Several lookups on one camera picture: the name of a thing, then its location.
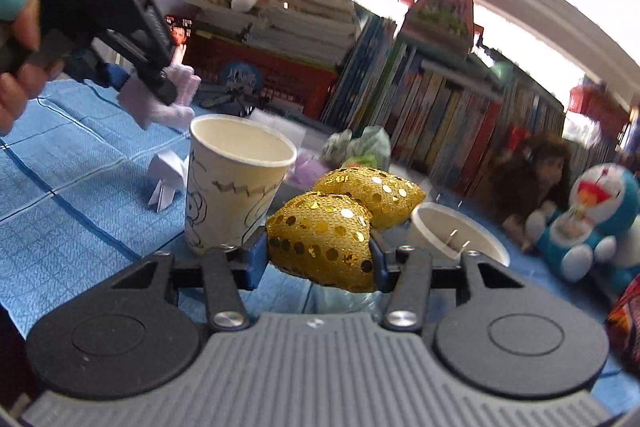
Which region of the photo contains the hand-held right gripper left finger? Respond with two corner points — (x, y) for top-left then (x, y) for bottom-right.
(112, 226), (269, 334)

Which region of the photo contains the red plastic crate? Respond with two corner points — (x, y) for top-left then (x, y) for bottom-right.
(182, 33), (340, 122)

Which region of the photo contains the blue cat plush toy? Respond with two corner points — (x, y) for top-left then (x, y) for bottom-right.
(524, 162), (640, 284)

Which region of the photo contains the orange and red toy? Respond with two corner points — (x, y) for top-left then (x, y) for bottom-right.
(604, 276), (640, 374)

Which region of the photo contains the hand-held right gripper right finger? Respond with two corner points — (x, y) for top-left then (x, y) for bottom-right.
(369, 231), (522, 331)

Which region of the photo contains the purple pompom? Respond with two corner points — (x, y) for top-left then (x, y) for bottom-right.
(287, 156), (328, 188)

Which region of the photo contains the row of upright books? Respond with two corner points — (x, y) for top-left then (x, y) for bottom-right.
(319, 13), (568, 210)

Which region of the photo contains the red plastic basket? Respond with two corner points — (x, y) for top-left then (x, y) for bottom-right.
(569, 83), (632, 135)

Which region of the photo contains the person's left hand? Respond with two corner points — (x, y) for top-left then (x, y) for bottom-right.
(0, 0), (67, 138)

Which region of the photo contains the lavender fuzzy soft cloth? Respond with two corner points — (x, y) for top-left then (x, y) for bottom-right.
(116, 63), (202, 131)

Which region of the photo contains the triangular house-shaped box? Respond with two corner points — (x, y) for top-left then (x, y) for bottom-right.
(399, 0), (485, 56)

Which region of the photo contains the white folded paper figure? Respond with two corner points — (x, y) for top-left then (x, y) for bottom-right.
(147, 151), (192, 211)

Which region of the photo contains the blue round card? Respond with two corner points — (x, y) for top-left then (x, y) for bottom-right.
(221, 61), (265, 92)

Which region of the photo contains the gold sequin bow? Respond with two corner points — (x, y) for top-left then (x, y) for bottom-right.
(265, 166), (428, 294)

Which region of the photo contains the white shallow tray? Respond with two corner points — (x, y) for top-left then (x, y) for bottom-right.
(244, 106), (331, 158)

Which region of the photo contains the brown-haired doll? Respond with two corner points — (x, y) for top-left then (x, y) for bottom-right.
(489, 131), (574, 239)

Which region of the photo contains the paper cup with line drawing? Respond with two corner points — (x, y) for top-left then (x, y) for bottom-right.
(183, 114), (299, 258)

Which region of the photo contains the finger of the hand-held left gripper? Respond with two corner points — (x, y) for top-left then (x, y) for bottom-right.
(66, 46), (132, 91)
(106, 0), (180, 106)

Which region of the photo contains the paper cup with blue print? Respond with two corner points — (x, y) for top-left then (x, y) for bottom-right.
(409, 202), (512, 269)

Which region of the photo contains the stack of flat books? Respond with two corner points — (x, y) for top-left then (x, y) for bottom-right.
(191, 0), (362, 71)

